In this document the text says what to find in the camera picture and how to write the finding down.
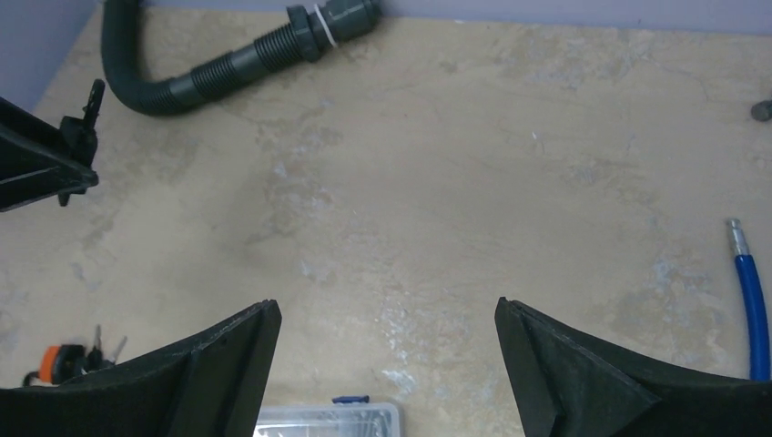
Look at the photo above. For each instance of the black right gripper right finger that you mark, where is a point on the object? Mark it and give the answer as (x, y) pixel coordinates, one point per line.
(569, 383)

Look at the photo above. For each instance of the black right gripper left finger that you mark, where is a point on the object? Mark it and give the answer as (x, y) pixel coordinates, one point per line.
(209, 384)

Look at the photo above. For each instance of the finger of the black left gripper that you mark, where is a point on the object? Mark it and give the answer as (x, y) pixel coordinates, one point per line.
(34, 160)

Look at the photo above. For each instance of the black padlock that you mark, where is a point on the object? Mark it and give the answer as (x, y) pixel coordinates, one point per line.
(80, 138)

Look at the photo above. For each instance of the clear plastic parts box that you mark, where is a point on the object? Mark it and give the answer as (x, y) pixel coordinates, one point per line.
(354, 416)

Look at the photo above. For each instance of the orange padlock with keys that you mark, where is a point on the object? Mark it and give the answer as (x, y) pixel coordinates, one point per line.
(64, 362)

